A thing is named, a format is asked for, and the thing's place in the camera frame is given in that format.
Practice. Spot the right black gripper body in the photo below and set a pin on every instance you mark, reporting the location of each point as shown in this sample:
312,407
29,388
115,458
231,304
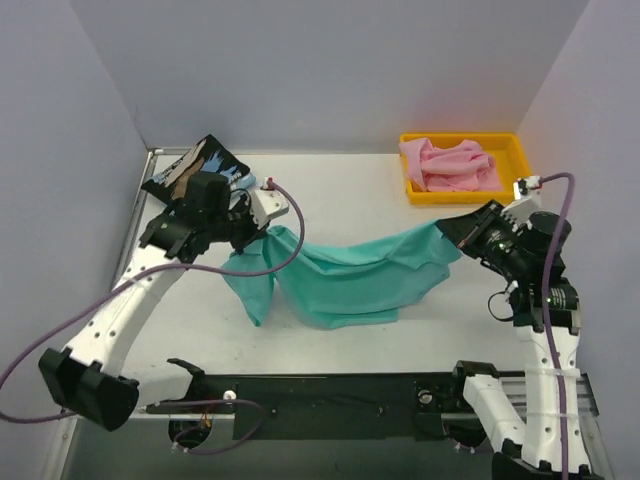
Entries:
476,231

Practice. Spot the pink t shirt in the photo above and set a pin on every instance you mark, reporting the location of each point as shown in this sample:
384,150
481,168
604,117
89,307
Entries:
465,167

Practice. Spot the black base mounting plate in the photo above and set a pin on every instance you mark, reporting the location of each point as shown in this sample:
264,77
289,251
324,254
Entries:
422,406

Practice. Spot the teal t shirt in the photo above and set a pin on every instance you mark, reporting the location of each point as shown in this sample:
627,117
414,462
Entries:
330,287

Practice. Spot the yellow plastic tray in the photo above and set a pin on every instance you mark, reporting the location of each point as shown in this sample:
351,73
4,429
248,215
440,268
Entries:
504,147

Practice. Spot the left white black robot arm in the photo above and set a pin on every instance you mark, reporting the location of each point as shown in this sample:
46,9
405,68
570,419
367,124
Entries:
85,377

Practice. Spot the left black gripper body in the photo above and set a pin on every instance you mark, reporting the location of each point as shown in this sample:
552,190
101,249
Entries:
245,235

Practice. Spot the folded black printed t shirt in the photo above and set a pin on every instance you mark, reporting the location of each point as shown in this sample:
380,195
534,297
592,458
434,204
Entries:
208,155

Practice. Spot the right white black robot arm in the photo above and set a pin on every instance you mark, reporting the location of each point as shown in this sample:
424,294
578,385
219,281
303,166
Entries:
524,247

